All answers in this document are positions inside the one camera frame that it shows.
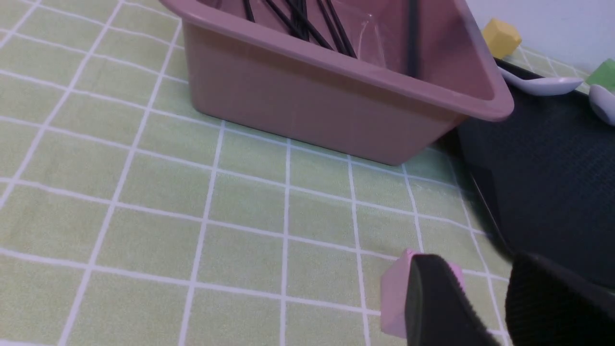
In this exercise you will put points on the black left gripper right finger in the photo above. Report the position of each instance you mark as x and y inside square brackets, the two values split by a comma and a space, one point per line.
[548, 305]

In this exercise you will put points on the pink cube block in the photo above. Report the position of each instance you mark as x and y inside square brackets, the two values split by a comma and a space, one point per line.
[394, 283]

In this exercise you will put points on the green cube block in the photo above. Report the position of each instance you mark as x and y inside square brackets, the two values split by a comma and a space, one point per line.
[603, 75]

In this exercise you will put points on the white spoon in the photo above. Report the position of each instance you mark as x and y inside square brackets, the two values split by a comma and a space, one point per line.
[602, 102]
[542, 86]

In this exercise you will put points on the black chopstick bundle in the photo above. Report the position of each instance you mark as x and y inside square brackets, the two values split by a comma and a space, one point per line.
[303, 30]
[317, 36]

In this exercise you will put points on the white spoon middle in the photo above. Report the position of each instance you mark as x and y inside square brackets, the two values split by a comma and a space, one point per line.
[602, 102]

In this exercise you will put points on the black chopstick rightmost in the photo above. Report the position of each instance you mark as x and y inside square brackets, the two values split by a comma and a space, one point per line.
[413, 39]

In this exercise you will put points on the yellow cube block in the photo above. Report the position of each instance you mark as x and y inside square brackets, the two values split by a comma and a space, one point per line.
[501, 38]

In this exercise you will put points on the green checked tablecloth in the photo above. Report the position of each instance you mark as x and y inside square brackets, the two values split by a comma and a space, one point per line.
[130, 219]

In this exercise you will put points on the black chopstick upright inner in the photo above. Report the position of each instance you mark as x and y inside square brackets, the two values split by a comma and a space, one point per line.
[341, 31]

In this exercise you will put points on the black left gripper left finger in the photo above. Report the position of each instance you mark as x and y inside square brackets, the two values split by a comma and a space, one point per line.
[437, 311]

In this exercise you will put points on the black plastic tray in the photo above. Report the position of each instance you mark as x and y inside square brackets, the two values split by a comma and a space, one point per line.
[546, 178]

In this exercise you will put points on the black chopstick bundle right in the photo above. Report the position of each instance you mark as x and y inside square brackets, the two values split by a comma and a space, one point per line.
[303, 30]

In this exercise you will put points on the black chopstick leftmost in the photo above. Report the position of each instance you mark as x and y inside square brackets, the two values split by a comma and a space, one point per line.
[248, 11]

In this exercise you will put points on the black chopstick bundle left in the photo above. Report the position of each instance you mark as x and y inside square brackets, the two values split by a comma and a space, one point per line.
[317, 36]

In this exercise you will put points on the pink plastic bin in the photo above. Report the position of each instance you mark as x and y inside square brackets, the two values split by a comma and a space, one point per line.
[260, 76]

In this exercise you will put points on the black chopstick crossing long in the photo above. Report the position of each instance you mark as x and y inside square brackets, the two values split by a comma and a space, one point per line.
[293, 29]

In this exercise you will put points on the white spoon far left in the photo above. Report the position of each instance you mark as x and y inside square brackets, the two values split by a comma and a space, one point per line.
[542, 86]

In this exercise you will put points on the black chopstick gold tip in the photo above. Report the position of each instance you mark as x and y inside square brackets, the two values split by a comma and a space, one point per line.
[332, 30]

